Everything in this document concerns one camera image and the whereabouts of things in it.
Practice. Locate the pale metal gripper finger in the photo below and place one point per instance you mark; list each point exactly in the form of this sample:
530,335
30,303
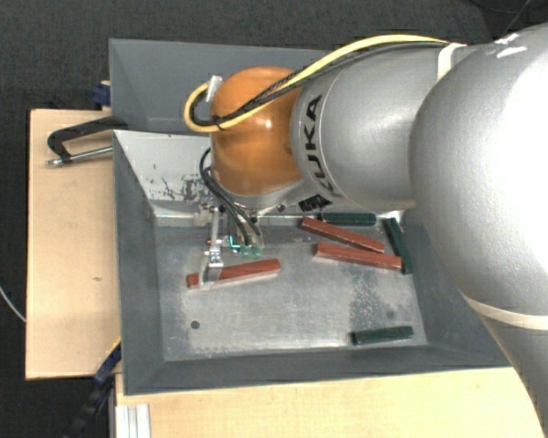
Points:
203,274
215,265

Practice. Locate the black cylinder on white bracket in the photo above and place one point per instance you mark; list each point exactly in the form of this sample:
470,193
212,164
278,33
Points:
314,203

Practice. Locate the grey metal bin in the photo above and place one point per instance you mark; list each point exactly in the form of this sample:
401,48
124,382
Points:
278,317

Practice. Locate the pale flat board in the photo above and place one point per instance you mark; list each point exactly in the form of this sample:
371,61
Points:
70,253

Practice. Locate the red-brown block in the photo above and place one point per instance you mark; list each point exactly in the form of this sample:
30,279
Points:
251,269
342,235
358,256

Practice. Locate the dark green flat block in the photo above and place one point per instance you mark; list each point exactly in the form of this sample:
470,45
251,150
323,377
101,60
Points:
399,247
382,335
349,219

